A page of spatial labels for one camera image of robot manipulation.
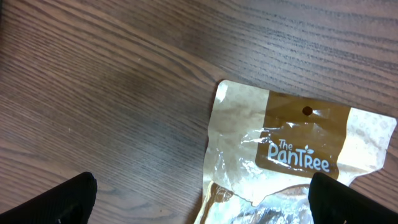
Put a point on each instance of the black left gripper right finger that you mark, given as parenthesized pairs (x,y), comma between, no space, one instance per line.
(332,202)

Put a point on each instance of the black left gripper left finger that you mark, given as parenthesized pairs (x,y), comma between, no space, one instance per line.
(70,202)

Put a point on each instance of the brown snack pouch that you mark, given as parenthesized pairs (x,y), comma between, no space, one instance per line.
(264,148)

